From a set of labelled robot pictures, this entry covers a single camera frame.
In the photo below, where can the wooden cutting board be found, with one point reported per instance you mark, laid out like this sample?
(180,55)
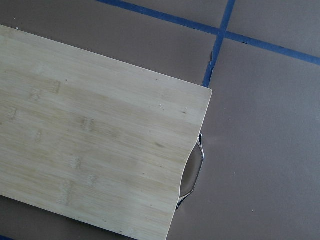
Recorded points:
(92,138)

